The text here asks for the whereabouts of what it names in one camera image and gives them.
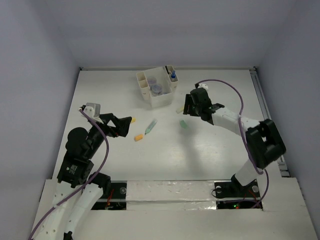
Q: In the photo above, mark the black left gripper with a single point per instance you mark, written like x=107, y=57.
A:
x=124, y=123

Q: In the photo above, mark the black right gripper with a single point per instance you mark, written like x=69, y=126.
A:
x=188, y=107

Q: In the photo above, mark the clear blue spray bottle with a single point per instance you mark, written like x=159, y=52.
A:
x=173, y=76

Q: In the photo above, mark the yellow highlighter body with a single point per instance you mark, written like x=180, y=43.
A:
x=180, y=110

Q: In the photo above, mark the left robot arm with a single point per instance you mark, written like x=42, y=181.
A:
x=78, y=187

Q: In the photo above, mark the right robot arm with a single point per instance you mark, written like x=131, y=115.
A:
x=262, y=139

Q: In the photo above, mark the green highlighter cap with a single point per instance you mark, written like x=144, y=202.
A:
x=183, y=124

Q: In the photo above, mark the orange highlighter cap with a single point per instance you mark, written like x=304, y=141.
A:
x=138, y=137

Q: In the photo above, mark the white perforated basket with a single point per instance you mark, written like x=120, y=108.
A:
x=167, y=97

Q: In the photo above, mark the green uncapped highlighter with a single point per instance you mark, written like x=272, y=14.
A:
x=150, y=126

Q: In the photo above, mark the cream divided organizer far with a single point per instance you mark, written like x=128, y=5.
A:
x=173, y=85

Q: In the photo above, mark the paperclip jar near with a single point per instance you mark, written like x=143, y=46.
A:
x=157, y=90

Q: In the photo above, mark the paperclip jar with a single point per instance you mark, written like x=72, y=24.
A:
x=151, y=81
x=157, y=90

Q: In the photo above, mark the paperclip jar far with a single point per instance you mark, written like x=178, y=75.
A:
x=151, y=81

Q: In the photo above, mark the cream divided side organizer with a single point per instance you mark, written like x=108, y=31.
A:
x=143, y=85

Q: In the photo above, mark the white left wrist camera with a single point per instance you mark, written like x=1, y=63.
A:
x=92, y=110

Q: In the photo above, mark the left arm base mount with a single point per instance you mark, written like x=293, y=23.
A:
x=114, y=194

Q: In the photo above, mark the aluminium table edge rail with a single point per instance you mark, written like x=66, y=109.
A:
x=283, y=168

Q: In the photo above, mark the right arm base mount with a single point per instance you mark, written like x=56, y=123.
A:
x=230, y=194

